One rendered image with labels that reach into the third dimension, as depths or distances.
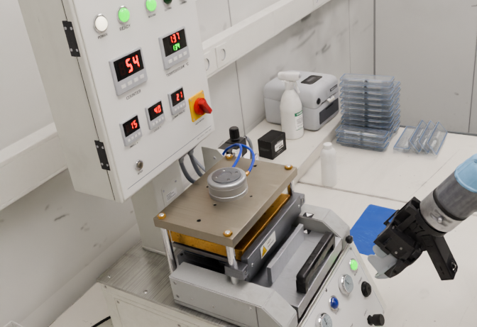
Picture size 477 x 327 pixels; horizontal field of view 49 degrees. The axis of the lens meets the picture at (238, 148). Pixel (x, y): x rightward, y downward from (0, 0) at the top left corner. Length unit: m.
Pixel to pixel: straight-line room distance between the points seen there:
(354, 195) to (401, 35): 1.90
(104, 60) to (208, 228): 0.35
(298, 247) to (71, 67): 0.57
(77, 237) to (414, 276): 0.86
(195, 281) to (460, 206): 0.50
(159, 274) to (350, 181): 0.81
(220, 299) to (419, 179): 0.96
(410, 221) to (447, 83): 2.47
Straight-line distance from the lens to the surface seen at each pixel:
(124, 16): 0.95
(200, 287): 1.02
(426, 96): 3.53
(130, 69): 0.97
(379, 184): 1.75
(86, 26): 0.91
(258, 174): 1.11
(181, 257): 1.10
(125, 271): 1.22
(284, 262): 1.07
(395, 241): 1.07
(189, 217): 1.01
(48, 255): 1.39
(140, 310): 1.19
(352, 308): 1.18
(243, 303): 0.98
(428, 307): 1.33
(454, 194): 0.98
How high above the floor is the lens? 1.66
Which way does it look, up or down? 27 degrees down
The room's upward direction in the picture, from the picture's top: 8 degrees counter-clockwise
